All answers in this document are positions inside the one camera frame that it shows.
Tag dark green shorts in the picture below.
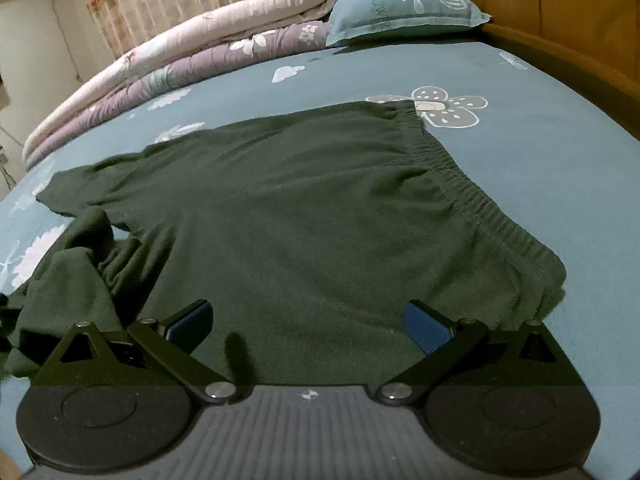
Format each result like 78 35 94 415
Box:
0 100 568 386

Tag wooden headboard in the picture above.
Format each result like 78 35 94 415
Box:
400 0 640 141

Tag bed with blue-grey printed sheet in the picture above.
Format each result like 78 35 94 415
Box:
0 40 640 480

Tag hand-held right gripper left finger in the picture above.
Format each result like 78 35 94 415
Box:
37 299 243 406

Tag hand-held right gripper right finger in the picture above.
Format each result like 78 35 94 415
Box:
375 302 583 406

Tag folded pink purple floral quilt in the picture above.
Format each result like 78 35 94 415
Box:
22 0 391 171

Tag blue-grey printed pillow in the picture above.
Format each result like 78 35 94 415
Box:
325 0 493 48

